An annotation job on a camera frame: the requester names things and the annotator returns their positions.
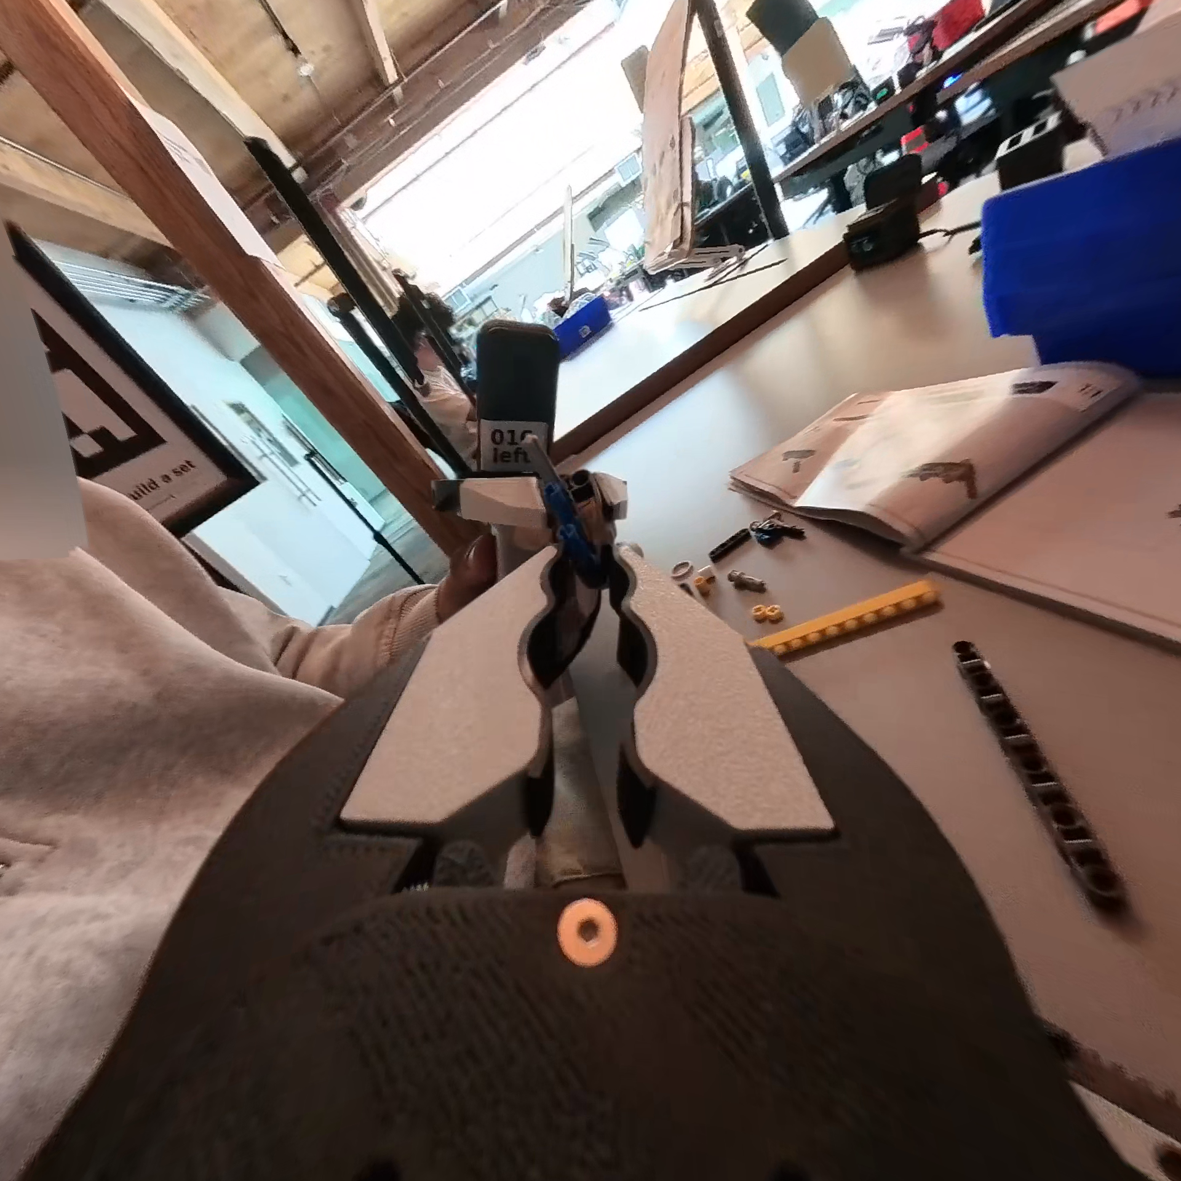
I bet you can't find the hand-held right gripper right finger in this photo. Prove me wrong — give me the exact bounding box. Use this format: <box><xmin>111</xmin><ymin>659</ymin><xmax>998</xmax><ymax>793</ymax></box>
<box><xmin>605</xmin><ymin>543</ymin><xmax>837</xmax><ymax>848</ymax></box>

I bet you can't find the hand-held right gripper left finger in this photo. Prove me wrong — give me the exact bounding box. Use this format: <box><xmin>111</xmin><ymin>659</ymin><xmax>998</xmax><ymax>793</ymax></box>
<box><xmin>339</xmin><ymin>544</ymin><xmax>567</xmax><ymax>841</ymax></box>

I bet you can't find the person's left hand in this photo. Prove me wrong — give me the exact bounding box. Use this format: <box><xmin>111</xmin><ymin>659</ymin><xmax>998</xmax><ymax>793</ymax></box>
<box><xmin>436</xmin><ymin>533</ymin><xmax>504</xmax><ymax>621</ymax></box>

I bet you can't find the cardboard sheet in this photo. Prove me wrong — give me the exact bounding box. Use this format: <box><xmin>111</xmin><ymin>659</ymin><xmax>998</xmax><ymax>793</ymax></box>
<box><xmin>640</xmin><ymin>0</ymin><xmax>695</xmax><ymax>275</ymax></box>

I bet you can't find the lego instruction booklet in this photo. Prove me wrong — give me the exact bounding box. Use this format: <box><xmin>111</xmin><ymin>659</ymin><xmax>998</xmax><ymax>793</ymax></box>
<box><xmin>728</xmin><ymin>361</ymin><xmax>1181</xmax><ymax>647</ymax></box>

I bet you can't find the black tripod stand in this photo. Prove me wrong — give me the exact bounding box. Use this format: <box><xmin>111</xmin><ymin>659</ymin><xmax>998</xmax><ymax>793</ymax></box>
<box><xmin>245</xmin><ymin>136</ymin><xmax>473</xmax><ymax>586</ymax></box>

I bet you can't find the white box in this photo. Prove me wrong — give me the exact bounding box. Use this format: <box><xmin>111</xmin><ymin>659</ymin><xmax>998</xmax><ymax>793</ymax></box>
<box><xmin>1052</xmin><ymin>32</ymin><xmax>1181</xmax><ymax>157</ymax></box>

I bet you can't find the long yellow lego beam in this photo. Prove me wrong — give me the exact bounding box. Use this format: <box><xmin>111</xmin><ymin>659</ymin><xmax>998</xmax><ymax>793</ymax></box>
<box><xmin>750</xmin><ymin>579</ymin><xmax>945</xmax><ymax>658</ymax></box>

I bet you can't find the person's left forearm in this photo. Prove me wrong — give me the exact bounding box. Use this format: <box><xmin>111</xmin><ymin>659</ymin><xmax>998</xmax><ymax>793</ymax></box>
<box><xmin>231</xmin><ymin>583</ymin><xmax>444</xmax><ymax>711</ymax></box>

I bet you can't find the black and blue lego assembly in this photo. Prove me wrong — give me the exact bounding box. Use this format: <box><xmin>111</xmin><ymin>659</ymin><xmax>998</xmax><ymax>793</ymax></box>
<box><xmin>529</xmin><ymin>450</ymin><xmax>612</xmax><ymax>689</ymax></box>

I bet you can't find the white paper sheet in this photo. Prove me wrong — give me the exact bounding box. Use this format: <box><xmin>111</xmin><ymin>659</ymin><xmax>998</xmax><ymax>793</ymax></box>
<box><xmin>138</xmin><ymin>100</ymin><xmax>290</xmax><ymax>271</ymax></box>

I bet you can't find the wooden post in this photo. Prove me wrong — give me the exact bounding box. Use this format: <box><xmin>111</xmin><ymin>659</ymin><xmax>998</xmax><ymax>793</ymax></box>
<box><xmin>0</xmin><ymin>0</ymin><xmax>477</xmax><ymax>559</ymax></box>

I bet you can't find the black framed tag sign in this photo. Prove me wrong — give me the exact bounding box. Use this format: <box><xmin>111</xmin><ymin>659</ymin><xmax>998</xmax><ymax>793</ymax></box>
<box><xmin>4</xmin><ymin>221</ymin><xmax>265</xmax><ymax>538</ymax></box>

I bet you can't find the black camera box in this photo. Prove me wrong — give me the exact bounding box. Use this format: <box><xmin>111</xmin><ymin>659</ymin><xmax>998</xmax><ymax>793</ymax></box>
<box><xmin>844</xmin><ymin>205</ymin><xmax>924</xmax><ymax>274</ymax></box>

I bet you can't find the person in grey hoodie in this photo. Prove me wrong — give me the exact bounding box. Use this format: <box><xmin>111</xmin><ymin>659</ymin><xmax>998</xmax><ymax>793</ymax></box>
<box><xmin>0</xmin><ymin>478</ymin><xmax>435</xmax><ymax>1181</ymax></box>

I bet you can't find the long black lego beam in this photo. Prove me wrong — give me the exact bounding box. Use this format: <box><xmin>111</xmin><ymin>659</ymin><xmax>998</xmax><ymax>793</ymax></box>
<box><xmin>953</xmin><ymin>640</ymin><xmax>1132</xmax><ymax>916</ymax></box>

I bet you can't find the large blue plastic bin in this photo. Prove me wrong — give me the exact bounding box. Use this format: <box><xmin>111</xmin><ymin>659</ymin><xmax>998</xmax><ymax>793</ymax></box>
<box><xmin>980</xmin><ymin>142</ymin><xmax>1181</xmax><ymax>379</ymax></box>

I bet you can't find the small blue bin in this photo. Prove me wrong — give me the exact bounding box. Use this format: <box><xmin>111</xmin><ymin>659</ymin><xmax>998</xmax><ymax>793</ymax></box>
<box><xmin>551</xmin><ymin>294</ymin><xmax>615</xmax><ymax>361</ymax></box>

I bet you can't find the black metal post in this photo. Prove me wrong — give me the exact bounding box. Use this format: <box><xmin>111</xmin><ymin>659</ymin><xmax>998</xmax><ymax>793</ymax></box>
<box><xmin>691</xmin><ymin>0</ymin><xmax>792</xmax><ymax>243</ymax></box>

